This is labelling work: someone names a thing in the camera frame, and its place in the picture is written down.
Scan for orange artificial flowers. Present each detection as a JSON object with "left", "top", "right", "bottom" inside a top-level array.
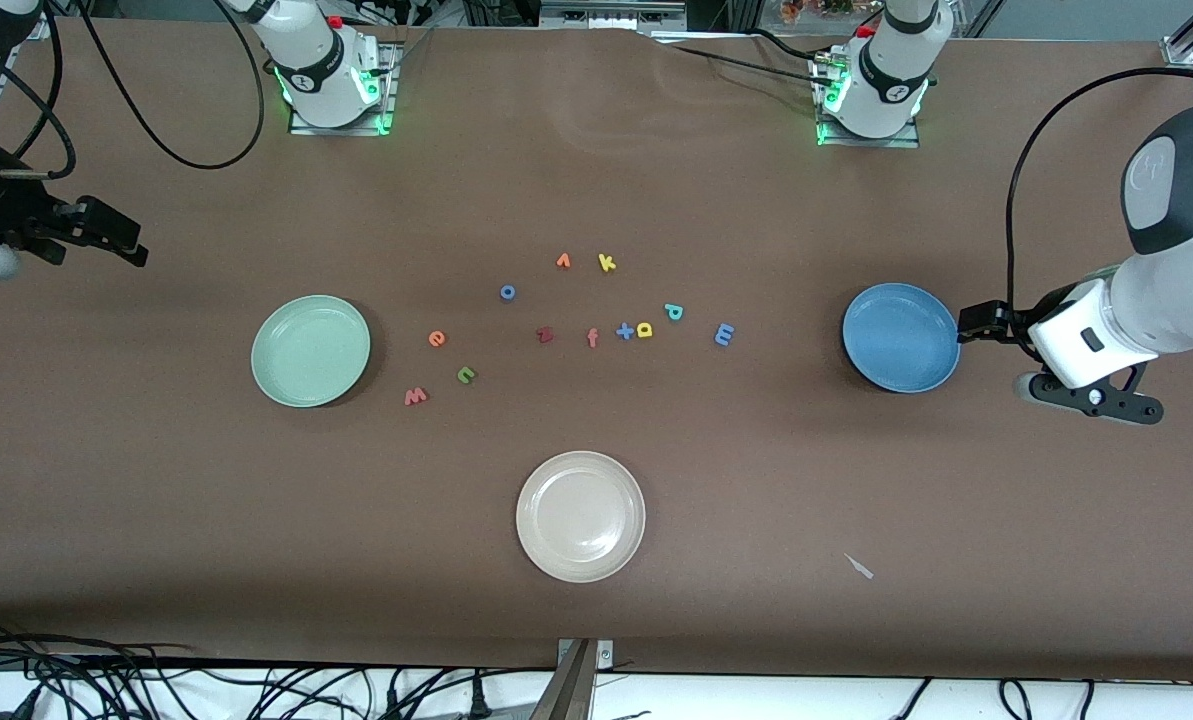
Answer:
[{"left": 781, "top": 0, "right": 857, "bottom": 23}]

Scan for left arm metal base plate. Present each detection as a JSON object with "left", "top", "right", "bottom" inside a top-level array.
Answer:
[{"left": 811, "top": 50, "right": 922, "bottom": 149}]

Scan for small metal bracket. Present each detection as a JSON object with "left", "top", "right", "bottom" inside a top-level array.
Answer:
[{"left": 557, "top": 638, "right": 615, "bottom": 669}]

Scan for blue plate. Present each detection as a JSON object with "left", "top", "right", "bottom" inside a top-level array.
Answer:
[{"left": 842, "top": 283, "right": 961, "bottom": 394}]

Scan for grey power strip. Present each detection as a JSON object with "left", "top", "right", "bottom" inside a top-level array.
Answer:
[{"left": 541, "top": 0, "right": 687, "bottom": 31}]

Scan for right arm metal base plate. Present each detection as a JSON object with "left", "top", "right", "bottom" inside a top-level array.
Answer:
[{"left": 289, "top": 40, "right": 398, "bottom": 137}]

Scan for grey metal post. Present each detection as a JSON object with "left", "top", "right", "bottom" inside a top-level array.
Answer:
[{"left": 531, "top": 640, "right": 597, "bottom": 720}]

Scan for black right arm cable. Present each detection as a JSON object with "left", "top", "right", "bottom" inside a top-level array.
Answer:
[{"left": 0, "top": 0, "right": 267, "bottom": 181}]

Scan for brown table cover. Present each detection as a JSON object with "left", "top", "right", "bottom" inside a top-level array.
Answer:
[{"left": 0, "top": 15, "right": 1193, "bottom": 683}]

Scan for black cable to arm base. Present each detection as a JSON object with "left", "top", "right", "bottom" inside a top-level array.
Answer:
[{"left": 646, "top": 28, "right": 847, "bottom": 91}]

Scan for green plate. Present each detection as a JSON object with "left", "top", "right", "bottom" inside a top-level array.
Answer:
[{"left": 251, "top": 294, "right": 372, "bottom": 409}]

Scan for beige plate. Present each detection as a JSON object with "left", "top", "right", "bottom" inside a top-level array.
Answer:
[{"left": 516, "top": 451, "right": 647, "bottom": 584}]

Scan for black floor cable tangle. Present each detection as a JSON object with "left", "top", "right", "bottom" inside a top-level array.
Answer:
[{"left": 0, "top": 612, "right": 202, "bottom": 720}]

